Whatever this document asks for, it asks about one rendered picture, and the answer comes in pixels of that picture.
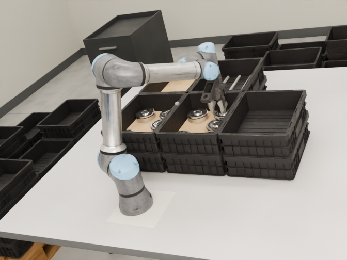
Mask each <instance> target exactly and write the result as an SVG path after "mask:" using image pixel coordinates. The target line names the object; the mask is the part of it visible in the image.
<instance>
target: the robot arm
mask: <svg viewBox="0 0 347 260"><path fill-rule="evenodd" d="M198 50H199V51H198V52H196V53H193V54H191V55H189V56H186V57H183V58H182V59H180V60H178V62H176V63H158V64H143V63H141V62H129V61H126V60H123V59H121V58H119V57H116V56H115V55H113V54H108V53H104V54H101V55H99V56H97V57H96V58H95V60H94V61H93V63H92V66H91V70H92V73H93V75H94V76H95V78H96V88H97V89H98V90H100V96H101V115H102V135H103V144H101V145H100V151H99V152H98V155H97V163H98V165H99V167H100V169H101V170H102V171H103V172H105V173H106V174H107V175H108V176H109V177H110V178H111V179H112V180H113V181H114V182H115V184H116V187H117V190H118V193H119V209H120V212H121V213H122V214H123V215H126V216H137V215H140V214H143V213H145V212H146V211H148V210H149V209H150V208H151V206H152V205H153V197H152V195H151V193H150V192H149V191H148V189H147V188H146V187H145V185H144V181H143V178H142V175H141V172H140V169H139V164H138V162H137V160H136V158H135V157H134V156H133V155H130V154H127V147H126V145H125V144H124V143H123V142H122V114H121V90H122V89H123V88H130V87H141V86H144V84H147V83H160V82H172V81H179V80H192V79H206V80H207V83H206V86H205V88H204V91H203V94H202V97H201V101H202V102H203V103H206V104H207V106H208V108H209V110H210V111H211V113H212V114H213V115H214V113H215V110H214V107H215V105H216V101H214V100H217V101H218V100H219V102H218V106H219V107H220V111H221V113H225V112H226V107H227V105H228V103H227V101H226V100H225V97H224V94H226V93H227V92H228V91H227V86H226V83H223V81H222V76H221V72H220V70H219V65H218V61H217V55H216V49H215V46H214V44H213V43H211V42H206V43H202V44H200V45H199V47H198ZM225 87H226V91H225Z"/></svg>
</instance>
